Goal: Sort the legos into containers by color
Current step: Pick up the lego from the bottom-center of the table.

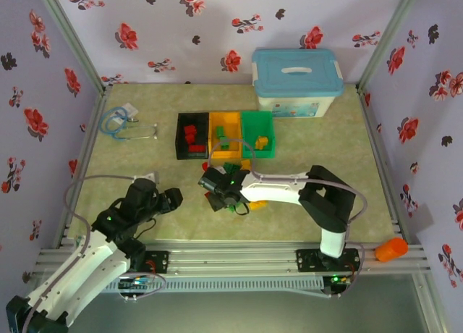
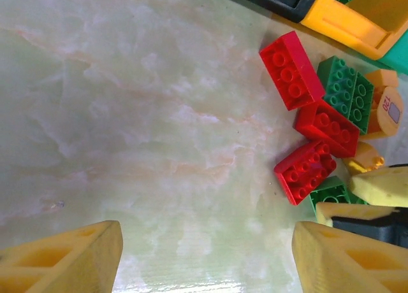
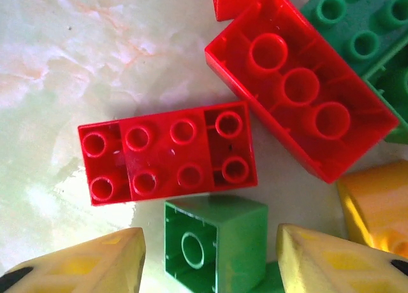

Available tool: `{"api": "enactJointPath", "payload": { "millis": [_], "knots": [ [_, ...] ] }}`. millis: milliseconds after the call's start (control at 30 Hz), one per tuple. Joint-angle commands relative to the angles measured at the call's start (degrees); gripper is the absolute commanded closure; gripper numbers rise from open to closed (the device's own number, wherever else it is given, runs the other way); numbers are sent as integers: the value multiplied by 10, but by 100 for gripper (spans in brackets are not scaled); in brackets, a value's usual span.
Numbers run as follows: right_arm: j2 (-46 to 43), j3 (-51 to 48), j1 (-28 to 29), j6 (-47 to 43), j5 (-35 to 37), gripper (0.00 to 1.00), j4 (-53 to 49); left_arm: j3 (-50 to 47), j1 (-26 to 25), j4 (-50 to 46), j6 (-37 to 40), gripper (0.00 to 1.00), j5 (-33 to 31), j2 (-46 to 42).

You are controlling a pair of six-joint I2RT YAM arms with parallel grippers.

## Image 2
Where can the black plastic bin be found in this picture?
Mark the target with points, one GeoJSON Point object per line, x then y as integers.
{"type": "Point", "coordinates": [271, 1]}

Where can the yellow round lego piece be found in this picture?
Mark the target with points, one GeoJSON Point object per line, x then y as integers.
{"type": "Point", "coordinates": [390, 111]}

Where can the yellow plastic bin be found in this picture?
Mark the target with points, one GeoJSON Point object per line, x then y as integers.
{"type": "Point", "coordinates": [344, 25]}

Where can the yellow lego brick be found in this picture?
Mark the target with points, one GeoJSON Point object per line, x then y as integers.
{"type": "Point", "coordinates": [365, 157]}

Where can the large green lego brick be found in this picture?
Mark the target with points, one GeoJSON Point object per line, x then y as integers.
{"type": "Point", "coordinates": [338, 82]}

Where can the red lego brick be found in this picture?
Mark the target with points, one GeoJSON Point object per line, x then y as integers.
{"type": "Point", "coordinates": [303, 173]}
{"type": "Point", "coordinates": [328, 129]}
{"type": "Point", "coordinates": [291, 71]}

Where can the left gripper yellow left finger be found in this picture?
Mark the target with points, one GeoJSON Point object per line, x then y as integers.
{"type": "Point", "coordinates": [60, 261]}

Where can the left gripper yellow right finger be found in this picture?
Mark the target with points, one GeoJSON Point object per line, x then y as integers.
{"type": "Point", "coordinates": [350, 264]}

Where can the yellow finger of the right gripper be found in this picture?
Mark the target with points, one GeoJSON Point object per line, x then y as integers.
{"type": "Point", "coordinates": [354, 214]}
{"type": "Point", "coordinates": [382, 186]}

